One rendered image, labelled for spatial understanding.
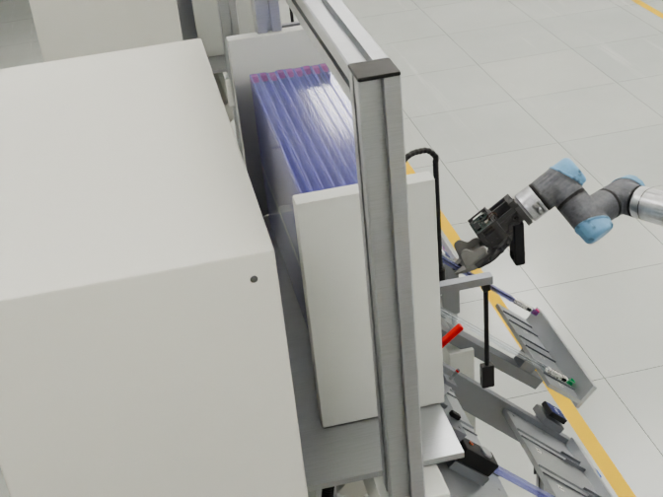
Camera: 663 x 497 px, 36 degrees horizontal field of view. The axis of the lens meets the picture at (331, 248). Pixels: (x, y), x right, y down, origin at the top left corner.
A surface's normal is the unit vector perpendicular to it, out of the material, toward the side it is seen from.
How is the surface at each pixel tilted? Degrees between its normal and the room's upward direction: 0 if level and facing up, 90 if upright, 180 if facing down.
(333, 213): 90
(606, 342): 0
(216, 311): 90
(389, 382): 90
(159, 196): 0
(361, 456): 0
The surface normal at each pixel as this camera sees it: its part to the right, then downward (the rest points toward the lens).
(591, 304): -0.09, -0.86
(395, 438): 0.22, 0.48
